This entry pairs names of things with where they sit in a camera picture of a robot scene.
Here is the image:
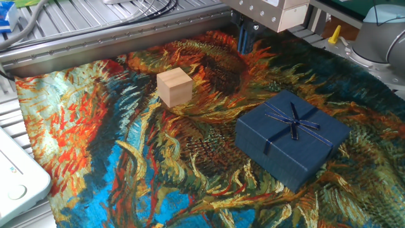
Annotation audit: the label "silver Schunk gripper body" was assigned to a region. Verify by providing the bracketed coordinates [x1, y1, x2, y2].
[220, 0, 310, 34]

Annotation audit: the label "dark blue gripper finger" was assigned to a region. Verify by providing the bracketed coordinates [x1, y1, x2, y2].
[243, 20, 263, 54]
[232, 12, 244, 54]

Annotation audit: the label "small wooden cube block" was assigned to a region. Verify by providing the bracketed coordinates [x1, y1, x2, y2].
[156, 66, 194, 108]

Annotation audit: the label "yellow plastic tool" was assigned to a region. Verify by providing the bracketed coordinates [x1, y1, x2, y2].
[327, 25, 342, 44]

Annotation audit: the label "blue gift box with ribbon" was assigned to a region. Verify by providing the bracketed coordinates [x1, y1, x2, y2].
[234, 89, 352, 193]

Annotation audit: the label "sunflower painting cloth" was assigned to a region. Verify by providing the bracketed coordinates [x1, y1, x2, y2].
[14, 30, 405, 228]

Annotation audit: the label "blue packet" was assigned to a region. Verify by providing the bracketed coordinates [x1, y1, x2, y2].
[0, 1, 18, 34]

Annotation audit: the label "white plastic device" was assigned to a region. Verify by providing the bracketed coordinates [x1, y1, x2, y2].
[0, 126, 53, 227]

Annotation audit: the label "thin black cables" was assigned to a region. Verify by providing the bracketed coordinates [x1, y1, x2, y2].
[104, 0, 178, 31]

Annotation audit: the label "aluminium frame rail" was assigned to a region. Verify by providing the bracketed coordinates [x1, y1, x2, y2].
[0, 6, 235, 79]

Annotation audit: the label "thick grey hose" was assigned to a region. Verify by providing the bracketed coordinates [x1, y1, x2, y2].
[0, 0, 50, 51]

